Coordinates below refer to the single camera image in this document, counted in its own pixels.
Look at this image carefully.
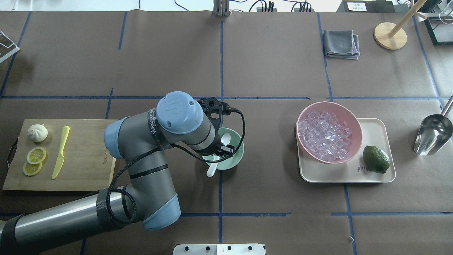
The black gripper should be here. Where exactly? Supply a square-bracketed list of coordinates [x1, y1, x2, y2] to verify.
[212, 139, 235, 156]

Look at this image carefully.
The white plastic spoon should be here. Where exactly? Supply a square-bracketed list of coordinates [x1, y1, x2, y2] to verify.
[206, 133, 231, 177]

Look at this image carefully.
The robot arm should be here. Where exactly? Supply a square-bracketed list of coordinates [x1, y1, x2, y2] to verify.
[1, 91, 244, 255]

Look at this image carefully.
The green bowl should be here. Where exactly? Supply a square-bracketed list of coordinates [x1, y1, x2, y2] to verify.
[201, 127, 245, 170]

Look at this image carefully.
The clear ice cubes pile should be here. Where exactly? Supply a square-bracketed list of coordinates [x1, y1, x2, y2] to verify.
[297, 111, 352, 162]

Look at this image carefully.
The pink bowl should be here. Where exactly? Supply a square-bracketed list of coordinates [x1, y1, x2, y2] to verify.
[296, 101, 363, 164]

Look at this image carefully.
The steel ice scoop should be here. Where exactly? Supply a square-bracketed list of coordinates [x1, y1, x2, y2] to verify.
[414, 96, 453, 155]

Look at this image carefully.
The white mounting column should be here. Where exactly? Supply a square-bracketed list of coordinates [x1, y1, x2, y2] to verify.
[173, 243, 266, 255]

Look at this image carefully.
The black power strip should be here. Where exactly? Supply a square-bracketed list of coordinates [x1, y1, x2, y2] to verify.
[249, 0, 315, 13]

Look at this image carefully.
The green lime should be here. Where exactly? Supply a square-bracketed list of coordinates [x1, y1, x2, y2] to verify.
[362, 145, 390, 174]

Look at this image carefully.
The cream serving tray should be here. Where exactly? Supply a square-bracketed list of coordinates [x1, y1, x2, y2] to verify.
[298, 118, 396, 183]

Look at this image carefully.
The gray folded cloth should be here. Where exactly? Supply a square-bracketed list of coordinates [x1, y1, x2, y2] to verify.
[322, 30, 360, 60]

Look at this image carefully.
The yellow plastic knife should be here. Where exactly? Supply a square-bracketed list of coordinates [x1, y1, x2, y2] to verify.
[51, 126, 70, 180]

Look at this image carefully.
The bamboo cutting board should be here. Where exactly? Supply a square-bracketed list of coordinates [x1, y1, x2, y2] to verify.
[2, 118, 116, 192]

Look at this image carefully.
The white steamed bun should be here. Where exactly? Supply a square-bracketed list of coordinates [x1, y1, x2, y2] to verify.
[27, 124, 48, 143]

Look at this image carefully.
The upper lemon slice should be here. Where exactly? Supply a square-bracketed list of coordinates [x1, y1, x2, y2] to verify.
[27, 147, 47, 165]

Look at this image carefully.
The lemon slice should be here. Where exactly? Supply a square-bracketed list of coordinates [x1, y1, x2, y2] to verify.
[27, 147, 47, 165]
[22, 162, 42, 176]

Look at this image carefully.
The lower lemon slice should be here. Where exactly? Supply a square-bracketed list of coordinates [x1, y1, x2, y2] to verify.
[22, 162, 42, 176]

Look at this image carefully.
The wooden cup tree stand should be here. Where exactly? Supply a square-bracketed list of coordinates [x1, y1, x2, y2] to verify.
[373, 0, 426, 50]

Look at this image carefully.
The aluminium frame post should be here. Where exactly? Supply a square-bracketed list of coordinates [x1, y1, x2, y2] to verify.
[213, 0, 231, 17]

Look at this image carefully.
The metal cutting board handle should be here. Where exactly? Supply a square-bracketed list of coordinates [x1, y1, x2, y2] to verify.
[7, 137, 18, 169]

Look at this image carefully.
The wire cup rack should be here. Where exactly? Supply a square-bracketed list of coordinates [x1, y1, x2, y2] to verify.
[0, 31, 20, 63]

